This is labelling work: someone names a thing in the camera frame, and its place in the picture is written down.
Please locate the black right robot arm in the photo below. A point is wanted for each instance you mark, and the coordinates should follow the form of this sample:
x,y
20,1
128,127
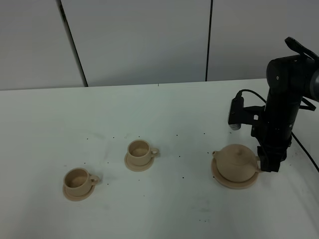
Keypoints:
x,y
290,79

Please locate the brown teacup front left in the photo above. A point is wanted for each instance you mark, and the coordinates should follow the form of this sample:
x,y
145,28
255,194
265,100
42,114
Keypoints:
x,y
79,182

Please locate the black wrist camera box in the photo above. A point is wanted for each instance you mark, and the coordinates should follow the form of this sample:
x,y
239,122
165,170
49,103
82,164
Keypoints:
x,y
235,118

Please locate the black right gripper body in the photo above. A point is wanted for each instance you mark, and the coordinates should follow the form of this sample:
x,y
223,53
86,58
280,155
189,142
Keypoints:
x,y
273,140

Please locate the tan teapot saucer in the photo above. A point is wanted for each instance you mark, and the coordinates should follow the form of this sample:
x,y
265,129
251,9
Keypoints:
x,y
229,184

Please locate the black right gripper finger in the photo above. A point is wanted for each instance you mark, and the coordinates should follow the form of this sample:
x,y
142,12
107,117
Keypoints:
x,y
270,163

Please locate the tan saucer front left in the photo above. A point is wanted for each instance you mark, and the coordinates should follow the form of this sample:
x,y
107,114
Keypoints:
x,y
77,198

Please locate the brown teacup near centre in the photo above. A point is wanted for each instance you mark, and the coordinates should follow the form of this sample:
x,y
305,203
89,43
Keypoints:
x,y
140,153

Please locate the brown teapot with lid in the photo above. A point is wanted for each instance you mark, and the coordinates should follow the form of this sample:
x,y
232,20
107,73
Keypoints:
x,y
236,163

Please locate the brown teacup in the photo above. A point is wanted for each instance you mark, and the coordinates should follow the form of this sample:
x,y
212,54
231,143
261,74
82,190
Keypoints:
x,y
79,182
140,153

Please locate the tan saucer near centre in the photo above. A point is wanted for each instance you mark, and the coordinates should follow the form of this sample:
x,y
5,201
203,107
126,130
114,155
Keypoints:
x,y
135,168

